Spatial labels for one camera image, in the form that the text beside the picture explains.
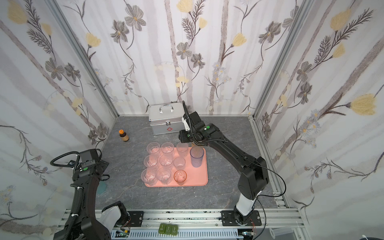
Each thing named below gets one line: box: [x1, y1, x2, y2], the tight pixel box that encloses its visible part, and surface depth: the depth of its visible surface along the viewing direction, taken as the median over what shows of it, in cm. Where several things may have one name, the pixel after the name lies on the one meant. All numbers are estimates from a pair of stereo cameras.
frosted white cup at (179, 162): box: [173, 156, 186, 170], surface depth 90 cm
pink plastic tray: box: [144, 147, 208, 187], surface depth 90 cm
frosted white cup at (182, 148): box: [176, 142, 189, 156], surface depth 95 cm
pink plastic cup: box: [173, 169, 188, 186], surface depth 87 cm
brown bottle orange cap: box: [118, 129, 129, 142], surface depth 103 cm
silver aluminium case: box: [148, 102, 186, 136], surface depth 104 cm
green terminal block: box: [158, 223, 179, 236], surface depth 71 cm
